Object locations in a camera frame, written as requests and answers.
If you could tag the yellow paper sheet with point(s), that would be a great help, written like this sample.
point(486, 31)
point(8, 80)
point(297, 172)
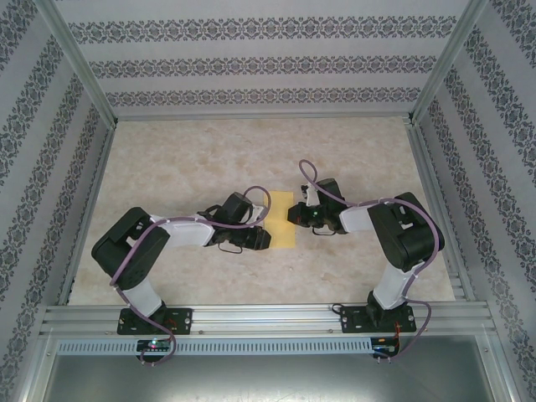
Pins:
point(281, 218)

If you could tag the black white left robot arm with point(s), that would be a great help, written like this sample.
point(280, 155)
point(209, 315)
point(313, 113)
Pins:
point(125, 247)

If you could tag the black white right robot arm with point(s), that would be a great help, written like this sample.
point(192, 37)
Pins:
point(402, 234)

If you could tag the grey metal sheet panel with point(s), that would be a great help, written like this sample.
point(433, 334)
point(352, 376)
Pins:
point(268, 381)

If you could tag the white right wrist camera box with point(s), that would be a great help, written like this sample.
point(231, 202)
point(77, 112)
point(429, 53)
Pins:
point(310, 197)

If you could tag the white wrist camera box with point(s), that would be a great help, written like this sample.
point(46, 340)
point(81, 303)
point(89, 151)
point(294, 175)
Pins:
point(256, 209)
point(310, 197)

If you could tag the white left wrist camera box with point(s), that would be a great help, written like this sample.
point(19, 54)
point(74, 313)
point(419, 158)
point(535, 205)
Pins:
point(256, 209)

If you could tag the aluminium mounting rail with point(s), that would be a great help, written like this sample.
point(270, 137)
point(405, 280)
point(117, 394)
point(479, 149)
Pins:
point(268, 318)

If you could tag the aluminium cross rail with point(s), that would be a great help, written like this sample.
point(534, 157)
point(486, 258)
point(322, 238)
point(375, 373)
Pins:
point(264, 116)

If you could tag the aluminium side rail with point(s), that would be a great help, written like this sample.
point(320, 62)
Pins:
point(428, 176)
point(98, 176)

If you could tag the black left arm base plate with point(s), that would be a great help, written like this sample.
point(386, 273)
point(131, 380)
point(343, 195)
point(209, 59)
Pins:
point(184, 321)

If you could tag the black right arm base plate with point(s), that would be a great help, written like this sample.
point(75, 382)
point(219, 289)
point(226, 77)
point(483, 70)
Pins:
point(349, 321)

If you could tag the aluminium frame post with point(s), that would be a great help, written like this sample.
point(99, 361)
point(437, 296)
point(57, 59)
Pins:
point(449, 63)
point(77, 63)

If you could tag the aluminium frame leg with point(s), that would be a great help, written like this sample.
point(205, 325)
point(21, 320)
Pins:
point(504, 368)
point(35, 368)

